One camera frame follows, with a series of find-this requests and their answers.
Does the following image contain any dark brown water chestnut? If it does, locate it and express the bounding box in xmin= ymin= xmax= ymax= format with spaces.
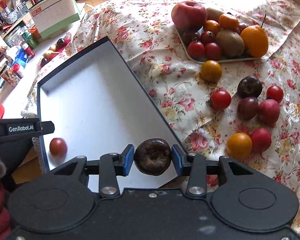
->
xmin=134 ymin=138 xmax=172 ymax=176

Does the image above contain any brown cherry tomato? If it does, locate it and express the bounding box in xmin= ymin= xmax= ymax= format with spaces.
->
xmin=49 ymin=138 xmax=68 ymax=158

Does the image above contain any yellow cherry tomato lower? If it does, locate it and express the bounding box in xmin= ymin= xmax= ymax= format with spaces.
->
xmin=226 ymin=133 xmax=253 ymax=160

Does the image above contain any yellow cherry tomato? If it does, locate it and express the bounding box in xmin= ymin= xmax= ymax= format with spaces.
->
xmin=226 ymin=133 xmax=253 ymax=160
xmin=200 ymin=60 xmax=222 ymax=83

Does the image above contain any dark blue white box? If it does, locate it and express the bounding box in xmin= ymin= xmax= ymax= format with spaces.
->
xmin=36 ymin=36 xmax=183 ymax=189

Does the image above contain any small red radish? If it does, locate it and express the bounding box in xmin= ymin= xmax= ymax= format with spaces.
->
xmin=250 ymin=128 xmax=271 ymax=153

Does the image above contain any red cherry tomato left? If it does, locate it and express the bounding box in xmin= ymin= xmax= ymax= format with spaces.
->
xmin=210 ymin=89 xmax=231 ymax=110

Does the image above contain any red cherry tomato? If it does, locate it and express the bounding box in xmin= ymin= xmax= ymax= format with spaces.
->
xmin=266 ymin=85 xmax=284 ymax=103
xmin=210 ymin=89 xmax=231 ymax=110

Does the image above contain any dark purple tomato middle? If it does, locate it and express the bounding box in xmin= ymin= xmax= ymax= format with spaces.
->
xmin=237 ymin=97 xmax=258 ymax=121

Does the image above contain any large red radish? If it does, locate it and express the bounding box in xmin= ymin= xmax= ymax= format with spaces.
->
xmin=257 ymin=99 xmax=280 ymax=127

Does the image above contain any yellow cherry tomato upper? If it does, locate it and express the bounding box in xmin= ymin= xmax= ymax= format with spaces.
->
xmin=200 ymin=60 xmax=222 ymax=83

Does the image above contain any dark water chestnut upper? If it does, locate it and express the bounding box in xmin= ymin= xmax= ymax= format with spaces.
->
xmin=237 ymin=76 xmax=262 ymax=99

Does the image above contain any red cherry tomato right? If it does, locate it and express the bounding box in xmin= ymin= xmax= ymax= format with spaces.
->
xmin=266 ymin=85 xmax=284 ymax=103

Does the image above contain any floral tablecloth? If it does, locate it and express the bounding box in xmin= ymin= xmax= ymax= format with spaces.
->
xmin=22 ymin=0 xmax=300 ymax=234

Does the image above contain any red cherry tomato tray right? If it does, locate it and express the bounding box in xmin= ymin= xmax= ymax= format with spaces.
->
xmin=205 ymin=43 xmax=222 ymax=61

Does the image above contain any red cherry tomato tray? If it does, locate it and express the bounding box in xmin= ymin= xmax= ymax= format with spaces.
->
xmin=205 ymin=43 xmax=222 ymax=61
xmin=187 ymin=41 xmax=205 ymax=60

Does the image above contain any red cherry tomato tray front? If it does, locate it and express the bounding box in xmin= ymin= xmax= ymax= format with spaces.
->
xmin=187 ymin=41 xmax=205 ymax=60

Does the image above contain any white fruit tray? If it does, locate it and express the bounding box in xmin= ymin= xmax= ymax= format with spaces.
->
xmin=174 ymin=25 xmax=270 ymax=64

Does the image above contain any brown kiwi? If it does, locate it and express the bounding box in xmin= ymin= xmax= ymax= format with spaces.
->
xmin=206 ymin=8 xmax=224 ymax=22
xmin=216 ymin=29 xmax=245 ymax=57

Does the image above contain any white green cardboard box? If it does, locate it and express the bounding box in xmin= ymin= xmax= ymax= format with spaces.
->
xmin=30 ymin=0 xmax=80 ymax=38

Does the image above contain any large orange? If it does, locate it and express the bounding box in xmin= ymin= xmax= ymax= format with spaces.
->
xmin=240 ymin=24 xmax=269 ymax=57

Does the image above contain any small tangerine left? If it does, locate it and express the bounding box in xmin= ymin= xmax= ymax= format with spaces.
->
xmin=203 ymin=20 xmax=220 ymax=35

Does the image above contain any small tangerine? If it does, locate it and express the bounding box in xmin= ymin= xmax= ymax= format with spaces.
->
xmin=218 ymin=14 xmax=239 ymax=30
xmin=203 ymin=20 xmax=220 ymax=35

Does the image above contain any small tangerine top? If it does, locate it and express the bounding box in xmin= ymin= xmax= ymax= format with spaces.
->
xmin=218 ymin=14 xmax=239 ymax=30

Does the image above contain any red apple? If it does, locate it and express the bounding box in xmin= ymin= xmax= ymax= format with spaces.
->
xmin=171 ymin=1 xmax=207 ymax=32

